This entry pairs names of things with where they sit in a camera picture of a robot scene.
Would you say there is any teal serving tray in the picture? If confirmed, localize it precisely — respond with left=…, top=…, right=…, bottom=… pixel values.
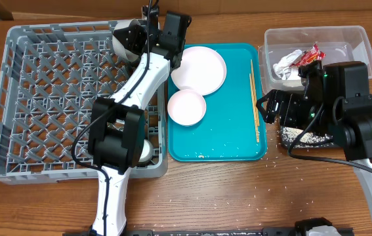
left=167, top=43, right=267, bottom=162

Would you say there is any white cup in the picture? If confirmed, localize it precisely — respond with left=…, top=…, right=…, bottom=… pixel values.
left=138, top=139, right=154, bottom=163

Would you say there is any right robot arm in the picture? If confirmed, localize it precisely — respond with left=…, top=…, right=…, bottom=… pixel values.
left=256, top=61, right=372, bottom=219

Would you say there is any large white plate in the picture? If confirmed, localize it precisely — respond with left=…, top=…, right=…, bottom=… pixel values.
left=171, top=46, right=227, bottom=96

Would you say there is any small white plate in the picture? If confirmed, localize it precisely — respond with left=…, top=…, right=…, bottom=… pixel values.
left=167, top=89, right=207, bottom=126

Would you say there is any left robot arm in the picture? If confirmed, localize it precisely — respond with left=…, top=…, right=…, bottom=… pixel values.
left=87, top=6, right=192, bottom=235

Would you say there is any wooden chopstick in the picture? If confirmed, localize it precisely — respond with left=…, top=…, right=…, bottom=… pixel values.
left=251, top=59, right=260, bottom=126
left=249, top=73, right=260, bottom=143

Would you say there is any grey plastic dish rack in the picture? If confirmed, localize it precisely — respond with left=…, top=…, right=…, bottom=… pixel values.
left=0, top=20, right=169, bottom=186

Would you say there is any right wooden chopstick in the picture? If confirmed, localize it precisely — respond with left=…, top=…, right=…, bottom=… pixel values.
left=251, top=59, right=260, bottom=126

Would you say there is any black waste tray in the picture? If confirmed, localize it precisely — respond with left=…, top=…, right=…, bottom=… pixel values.
left=278, top=126, right=338, bottom=149

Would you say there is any clear plastic bin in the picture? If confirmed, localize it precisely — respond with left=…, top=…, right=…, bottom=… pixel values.
left=258, top=26, right=372, bottom=94

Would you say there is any grey bowl with food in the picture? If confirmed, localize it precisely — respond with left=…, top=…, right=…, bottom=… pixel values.
left=112, top=19, right=146, bottom=62

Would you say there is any pile of rice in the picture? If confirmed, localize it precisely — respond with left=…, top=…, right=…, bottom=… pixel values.
left=280, top=127, right=332, bottom=144

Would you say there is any red snack wrapper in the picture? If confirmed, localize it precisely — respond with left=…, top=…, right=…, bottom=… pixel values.
left=293, top=43, right=326, bottom=67

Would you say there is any white napkin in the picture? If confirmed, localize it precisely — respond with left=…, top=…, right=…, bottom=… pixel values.
left=272, top=49, right=302, bottom=81

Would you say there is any left wooden chopstick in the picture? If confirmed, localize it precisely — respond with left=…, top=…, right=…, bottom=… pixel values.
left=249, top=73, right=260, bottom=143

